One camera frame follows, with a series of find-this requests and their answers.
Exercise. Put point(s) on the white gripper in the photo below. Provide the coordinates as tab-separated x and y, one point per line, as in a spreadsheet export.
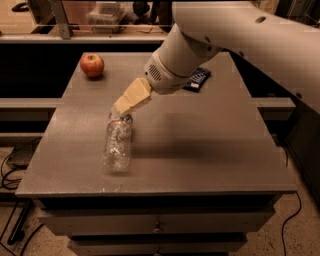
162	77

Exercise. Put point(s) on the clear plastic water bottle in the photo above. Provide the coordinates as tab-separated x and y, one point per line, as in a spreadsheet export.
116	155

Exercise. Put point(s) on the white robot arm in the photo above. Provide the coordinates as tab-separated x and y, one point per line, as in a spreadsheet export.
286	51

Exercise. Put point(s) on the red apple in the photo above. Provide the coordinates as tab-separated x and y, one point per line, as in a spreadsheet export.
92	65

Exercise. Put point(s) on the dark blue snack wrapper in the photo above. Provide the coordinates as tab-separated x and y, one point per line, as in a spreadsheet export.
197	80

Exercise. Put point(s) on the dark bag on shelf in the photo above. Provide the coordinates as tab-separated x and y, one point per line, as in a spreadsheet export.
164	13

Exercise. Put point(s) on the clear plastic container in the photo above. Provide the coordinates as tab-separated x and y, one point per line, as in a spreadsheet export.
106	16

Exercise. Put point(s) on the grey drawer cabinet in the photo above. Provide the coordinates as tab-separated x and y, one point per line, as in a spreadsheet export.
203	167

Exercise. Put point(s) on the black power adapter box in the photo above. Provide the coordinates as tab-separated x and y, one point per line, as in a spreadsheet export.
21	157

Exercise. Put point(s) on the metal shelf rail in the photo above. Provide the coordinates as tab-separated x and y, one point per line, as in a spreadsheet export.
64	22

